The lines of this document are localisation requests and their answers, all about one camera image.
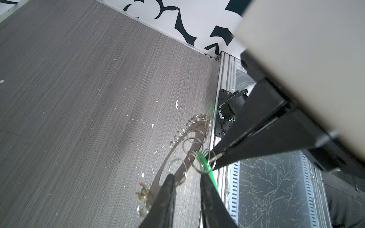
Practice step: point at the white slotted cable duct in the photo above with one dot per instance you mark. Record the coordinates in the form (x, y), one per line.
(234, 181)

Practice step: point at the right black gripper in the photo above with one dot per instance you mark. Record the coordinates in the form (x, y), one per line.
(272, 121)

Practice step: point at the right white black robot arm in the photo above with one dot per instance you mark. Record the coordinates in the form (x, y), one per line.
(270, 120)

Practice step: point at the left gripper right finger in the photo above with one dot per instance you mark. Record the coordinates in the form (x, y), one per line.
(214, 213)

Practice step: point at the red capped key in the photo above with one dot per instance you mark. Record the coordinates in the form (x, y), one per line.
(144, 193)

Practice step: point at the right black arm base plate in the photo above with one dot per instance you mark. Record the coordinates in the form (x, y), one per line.
(224, 114)

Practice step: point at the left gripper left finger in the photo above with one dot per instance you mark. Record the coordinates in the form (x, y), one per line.
(162, 212)

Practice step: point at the green capped key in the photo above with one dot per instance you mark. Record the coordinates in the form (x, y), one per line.
(206, 168)

